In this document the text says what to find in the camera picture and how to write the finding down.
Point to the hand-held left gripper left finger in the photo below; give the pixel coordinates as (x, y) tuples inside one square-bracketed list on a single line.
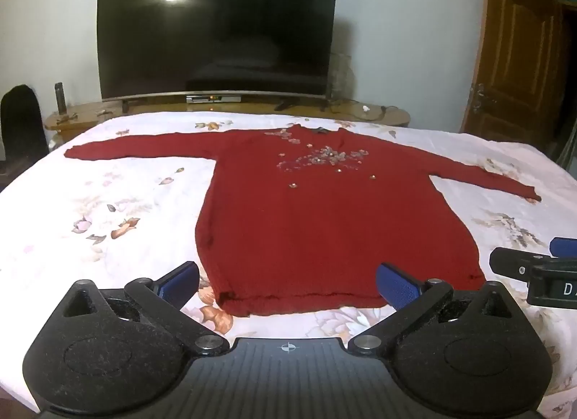
[(180, 282)]

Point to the silver set-top box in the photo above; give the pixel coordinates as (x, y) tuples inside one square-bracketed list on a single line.
[(212, 98)]

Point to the black curved television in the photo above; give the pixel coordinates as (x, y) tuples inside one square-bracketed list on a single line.
[(216, 26)]

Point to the dark chair back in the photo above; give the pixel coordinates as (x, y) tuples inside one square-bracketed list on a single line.
[(20, 125)]

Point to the wooden television cabinet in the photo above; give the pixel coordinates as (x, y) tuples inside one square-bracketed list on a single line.
[(90, 111)]

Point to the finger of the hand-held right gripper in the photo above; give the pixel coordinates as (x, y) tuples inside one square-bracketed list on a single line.
[(564, 246), (514, 261)]

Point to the brown wooden door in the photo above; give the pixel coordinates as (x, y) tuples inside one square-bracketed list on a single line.
[(514, 62)]

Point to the floral white bed sheet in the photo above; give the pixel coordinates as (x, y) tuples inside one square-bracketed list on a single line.
[(112, 175)]

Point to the grey upright remote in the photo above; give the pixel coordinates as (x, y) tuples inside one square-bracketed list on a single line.
[(60, 98)]

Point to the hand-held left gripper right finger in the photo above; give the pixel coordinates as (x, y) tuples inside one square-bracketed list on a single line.
[(396, 286)]

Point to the red embellished sweater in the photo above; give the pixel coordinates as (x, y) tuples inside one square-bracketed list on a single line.
[(315, 229)]

